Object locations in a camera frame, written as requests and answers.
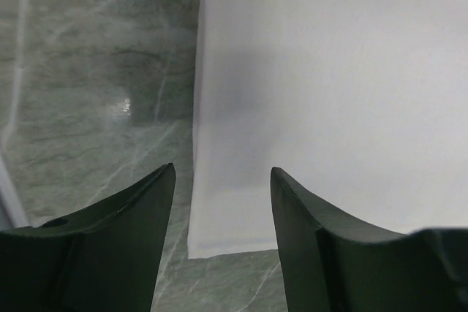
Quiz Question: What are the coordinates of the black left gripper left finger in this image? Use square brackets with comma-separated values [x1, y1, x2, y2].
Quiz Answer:
[1, 164, 176, 312]

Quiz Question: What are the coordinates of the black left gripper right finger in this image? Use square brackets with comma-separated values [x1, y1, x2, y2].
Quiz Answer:
[270, 167, 467, 311]

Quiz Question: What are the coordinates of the white cloth napkin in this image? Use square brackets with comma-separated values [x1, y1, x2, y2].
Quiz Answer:
[187, 0, 467, 259]

